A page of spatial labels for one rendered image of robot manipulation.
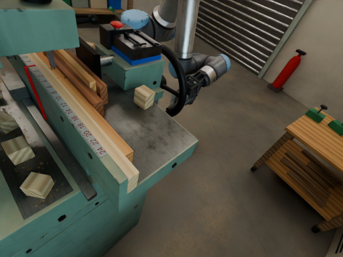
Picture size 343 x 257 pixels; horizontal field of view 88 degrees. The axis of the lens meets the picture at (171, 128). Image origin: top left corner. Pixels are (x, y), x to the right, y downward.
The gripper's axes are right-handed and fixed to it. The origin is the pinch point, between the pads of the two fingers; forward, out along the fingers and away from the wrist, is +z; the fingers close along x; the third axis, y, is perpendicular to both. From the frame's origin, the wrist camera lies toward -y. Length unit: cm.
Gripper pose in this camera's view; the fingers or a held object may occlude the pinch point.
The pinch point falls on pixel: (172, 106)
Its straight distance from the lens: 79.8
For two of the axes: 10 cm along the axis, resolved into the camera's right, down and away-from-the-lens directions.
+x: 6.9, 6.2, -3.8
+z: -7.2, 6.1, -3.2
